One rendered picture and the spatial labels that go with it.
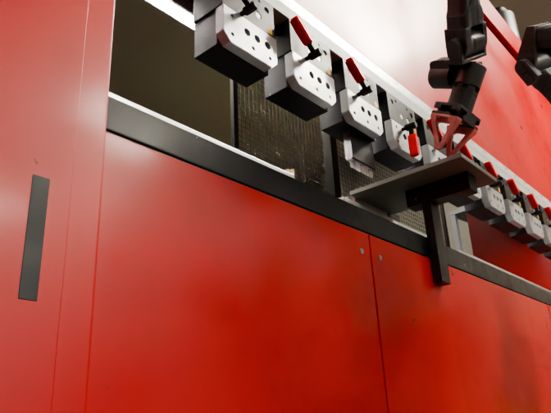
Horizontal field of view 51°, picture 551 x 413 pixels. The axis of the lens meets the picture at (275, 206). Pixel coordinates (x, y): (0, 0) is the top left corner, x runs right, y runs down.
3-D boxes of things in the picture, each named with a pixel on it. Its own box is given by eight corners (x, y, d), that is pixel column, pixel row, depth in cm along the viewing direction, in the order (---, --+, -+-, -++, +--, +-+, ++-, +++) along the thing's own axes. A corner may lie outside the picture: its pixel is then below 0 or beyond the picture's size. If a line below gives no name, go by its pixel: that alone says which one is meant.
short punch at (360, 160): (353, 165, 136) (349, 129, 139) (346, 168, 137) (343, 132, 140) (376, 177, 143) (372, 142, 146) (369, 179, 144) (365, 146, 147)
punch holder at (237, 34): (223, 37, 105) (222, -34, 111) (192, 57, 110) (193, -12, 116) (278, 71, 116) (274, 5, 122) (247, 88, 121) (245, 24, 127)
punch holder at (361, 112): (349, 116, 133) (343, 56, 139) (320, 129, 138) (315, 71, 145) (384, 138, 144) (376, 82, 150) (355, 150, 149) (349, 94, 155)
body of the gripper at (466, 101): (431, 108, 127) (443, 76, 127) (453, 124, 134) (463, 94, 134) (457, 111, 122) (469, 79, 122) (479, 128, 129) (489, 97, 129)
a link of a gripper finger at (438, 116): (419, 143, 127) (433, 103, 127) (434, 154, 132) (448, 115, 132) (446, 148, 122) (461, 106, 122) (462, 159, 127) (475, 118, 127)
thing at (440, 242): (485, 271, 111) (466, 170, 119) (417, 286, 120) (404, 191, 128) (494, 275, 114) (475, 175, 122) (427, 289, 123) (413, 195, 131)
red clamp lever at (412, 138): (418, 153, 148) (413, 120, 151) (404, 158, 150) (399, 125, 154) (422, 155, 149) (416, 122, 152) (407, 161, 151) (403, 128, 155)
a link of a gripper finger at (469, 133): (425, 147, 129) (439, 108, 129) (440, 157, 134) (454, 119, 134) (452, 152, 124) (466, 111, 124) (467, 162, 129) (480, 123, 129)
